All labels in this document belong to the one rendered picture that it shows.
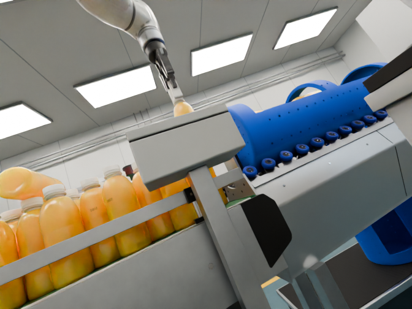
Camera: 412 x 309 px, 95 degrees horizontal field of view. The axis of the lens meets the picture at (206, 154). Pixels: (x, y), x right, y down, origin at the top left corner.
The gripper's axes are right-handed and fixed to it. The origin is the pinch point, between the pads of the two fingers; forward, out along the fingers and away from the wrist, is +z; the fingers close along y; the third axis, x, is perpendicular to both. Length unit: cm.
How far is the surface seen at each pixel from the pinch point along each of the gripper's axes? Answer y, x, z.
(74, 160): 374, 154, -152
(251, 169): -1.8, -12.2, 34.7
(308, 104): -5.2, -43.1, 21.6
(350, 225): 1, -37, 65
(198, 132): -25.1, 6.4, 25.7
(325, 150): -2, -41, 39
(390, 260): 47, -92, 113
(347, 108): -4, -61, 28
